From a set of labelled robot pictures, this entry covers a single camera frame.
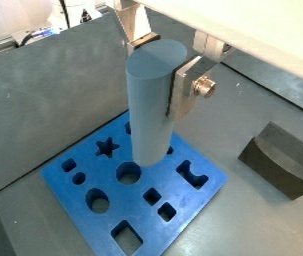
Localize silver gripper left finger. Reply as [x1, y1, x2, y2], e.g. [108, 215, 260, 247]
[110, 0, 160, 55]

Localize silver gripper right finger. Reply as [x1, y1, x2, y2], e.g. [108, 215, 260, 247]
[166, 30, 235, 121]

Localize grey-blue oval peg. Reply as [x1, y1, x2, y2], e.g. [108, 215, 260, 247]
[125, 39, 186, 166]

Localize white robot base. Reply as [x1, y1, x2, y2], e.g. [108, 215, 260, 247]
[46, 0, 101, 30]

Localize large grey mat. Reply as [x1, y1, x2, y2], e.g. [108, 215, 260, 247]
[0, 15, 126, 190]

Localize dark grey block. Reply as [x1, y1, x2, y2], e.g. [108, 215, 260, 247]
[239, 122, 303, 200]

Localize blue shape-sorter board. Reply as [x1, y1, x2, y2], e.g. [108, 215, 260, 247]
[41, 114, 227, 256]

